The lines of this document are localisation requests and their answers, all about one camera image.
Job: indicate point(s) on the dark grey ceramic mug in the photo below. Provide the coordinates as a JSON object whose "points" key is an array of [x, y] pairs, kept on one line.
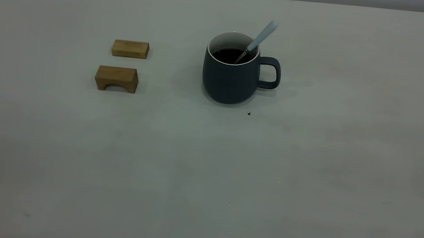
{"points": [[228, 83]]}

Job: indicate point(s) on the dark coffee liquid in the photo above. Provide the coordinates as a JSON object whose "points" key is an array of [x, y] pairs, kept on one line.
{"points": [[225, 56]]}

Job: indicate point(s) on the arched wooden block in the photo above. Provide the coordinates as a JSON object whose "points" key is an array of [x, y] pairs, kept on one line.
{"points": [[117, 74]]}

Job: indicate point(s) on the flat rectangular wooden block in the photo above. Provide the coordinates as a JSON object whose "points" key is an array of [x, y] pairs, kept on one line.
{"points": [[130, 49]]}

